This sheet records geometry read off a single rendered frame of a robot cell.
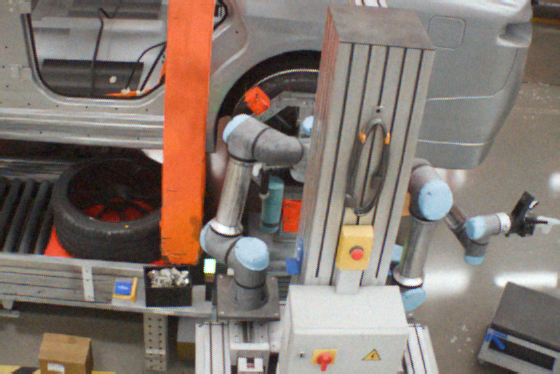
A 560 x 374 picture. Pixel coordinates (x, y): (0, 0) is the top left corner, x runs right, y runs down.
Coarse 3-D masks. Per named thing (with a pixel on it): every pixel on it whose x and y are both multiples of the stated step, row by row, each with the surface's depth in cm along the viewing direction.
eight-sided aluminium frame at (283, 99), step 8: (280, 96) 360; (288, 96) 358; (296, 96) 359; (304, 96) 361; (312, 96) 361; (272, 104) 361; (280, 104) 358; (288, 104) 358; (296, 104) 359; (304, 104) 359; (312, 104) 359; (264, 112) 361; (272, 112) 361; (264, 120) 363; (256, 176) 381; (288, 192) 387; (296, 192) 387; (296, 200) 389
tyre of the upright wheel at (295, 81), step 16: (272, 64) 377; (288, 64) 373; (304, 64) 371; (256, 80) 374; (272, 80) 365; (288, 80) 362; (304, 80) 362; (240, 96) 378; (272, 96) 366; (240, 112) 371
